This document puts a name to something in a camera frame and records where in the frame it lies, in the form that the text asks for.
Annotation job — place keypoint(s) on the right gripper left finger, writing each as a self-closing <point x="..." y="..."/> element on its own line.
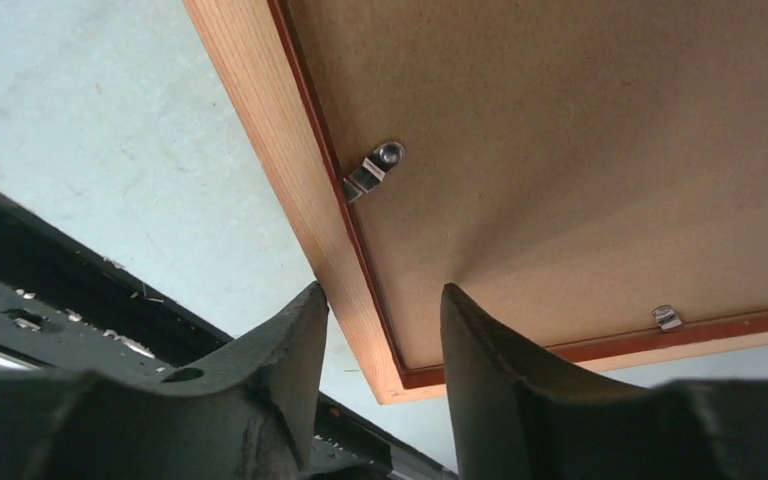
<point x="244" y="411"/>

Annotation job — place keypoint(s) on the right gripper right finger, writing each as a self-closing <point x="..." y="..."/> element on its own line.
<point x="519" y="411"/>

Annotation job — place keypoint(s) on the brown cardboard backing board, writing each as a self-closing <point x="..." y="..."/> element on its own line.
<point x="570" y="164"/>

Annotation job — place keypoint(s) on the wooden picture frame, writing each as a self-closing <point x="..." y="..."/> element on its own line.
<point x="250" y="47"/>

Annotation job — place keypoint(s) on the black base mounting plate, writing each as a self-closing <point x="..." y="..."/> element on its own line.
<point x="63" y="306"/>

